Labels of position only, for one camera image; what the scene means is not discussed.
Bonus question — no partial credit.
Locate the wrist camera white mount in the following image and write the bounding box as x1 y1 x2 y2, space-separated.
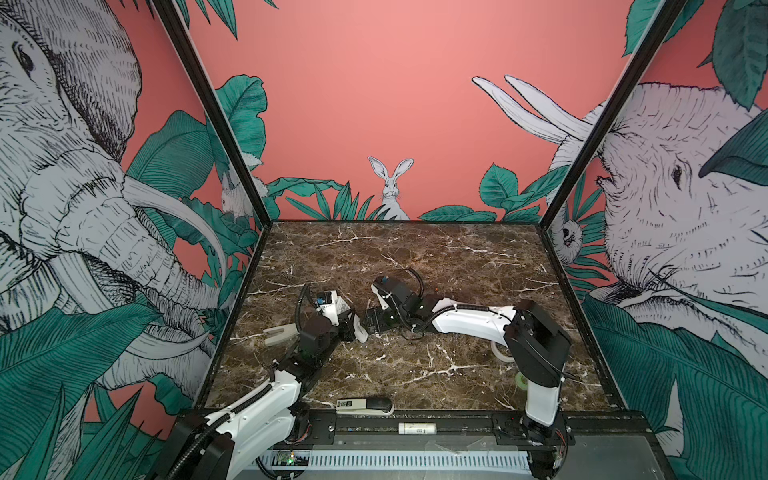
315 290 351 326
371 276 391 310

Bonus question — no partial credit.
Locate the white remote control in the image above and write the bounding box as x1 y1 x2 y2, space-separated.
352 313 369 343

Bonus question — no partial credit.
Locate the white label tube on rail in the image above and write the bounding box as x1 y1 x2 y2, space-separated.
398 422 437 435

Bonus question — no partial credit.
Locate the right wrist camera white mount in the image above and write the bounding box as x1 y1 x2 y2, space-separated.
371 276 391 310

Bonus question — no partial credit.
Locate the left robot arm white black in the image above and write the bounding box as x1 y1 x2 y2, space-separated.
146 310 360 479

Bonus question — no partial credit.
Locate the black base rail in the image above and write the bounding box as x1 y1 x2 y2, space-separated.
299 409 651 448

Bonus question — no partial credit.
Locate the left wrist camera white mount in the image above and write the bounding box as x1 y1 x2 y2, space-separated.
315 290 351 326

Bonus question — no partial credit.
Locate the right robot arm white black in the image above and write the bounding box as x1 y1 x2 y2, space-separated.
363 276 572 446

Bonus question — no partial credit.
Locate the white battery cover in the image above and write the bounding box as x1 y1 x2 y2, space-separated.
263 324 298 347

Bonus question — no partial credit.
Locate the white slotted cable duct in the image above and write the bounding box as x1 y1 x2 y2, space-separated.
260 450 531 474

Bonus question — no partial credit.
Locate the white tape roll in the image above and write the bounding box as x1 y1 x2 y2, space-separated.
490 341 515 364

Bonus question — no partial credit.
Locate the black and white stapler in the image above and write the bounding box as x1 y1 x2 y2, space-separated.
335 396 395 417

